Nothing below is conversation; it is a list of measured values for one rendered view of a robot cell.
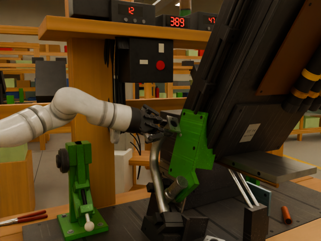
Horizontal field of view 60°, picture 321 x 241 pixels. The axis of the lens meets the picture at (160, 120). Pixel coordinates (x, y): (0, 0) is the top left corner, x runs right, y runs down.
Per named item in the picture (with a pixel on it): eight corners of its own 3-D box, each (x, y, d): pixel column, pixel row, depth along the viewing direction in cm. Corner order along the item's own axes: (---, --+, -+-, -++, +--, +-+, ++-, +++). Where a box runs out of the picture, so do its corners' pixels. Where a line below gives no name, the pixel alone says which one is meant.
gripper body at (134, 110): (131, 122, 74) (160, 129, 79) (128, 99, 79) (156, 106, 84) (119, 137, 79) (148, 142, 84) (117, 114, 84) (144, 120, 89)
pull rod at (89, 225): (95, 232, 80) (94, 213, 79) (85, 234, 78) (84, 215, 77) (90, 223, 84) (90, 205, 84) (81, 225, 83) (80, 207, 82)
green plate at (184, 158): (210, 188, 81) (227, 117, 81) (187, 186, 77) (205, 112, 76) (188, 176, 91) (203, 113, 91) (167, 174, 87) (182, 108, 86)
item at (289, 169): (316, 177, 75) (317, 166, 75) (275, 188, 68) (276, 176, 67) (220, 146, 109) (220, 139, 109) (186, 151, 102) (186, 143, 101)
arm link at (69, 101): (116, 94, 75) (104, 110, 81) (58, 79, 67) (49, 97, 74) (117, 116, 72) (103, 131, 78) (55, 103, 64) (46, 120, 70)
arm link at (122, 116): (114, 121, 87) (95, 116, 84) (130, 98, 80) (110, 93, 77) (116, 145, 82) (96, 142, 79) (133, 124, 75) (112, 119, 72)
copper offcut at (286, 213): (292, 225, 89) (292, 218, 89) (284, 224, 90) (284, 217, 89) (287, 212, 98) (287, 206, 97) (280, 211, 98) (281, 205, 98)
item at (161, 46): (174, 82, 101) (174, 39, 99) (130, 82, 93) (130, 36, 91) (158, 82, 112) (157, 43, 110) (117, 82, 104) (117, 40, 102)
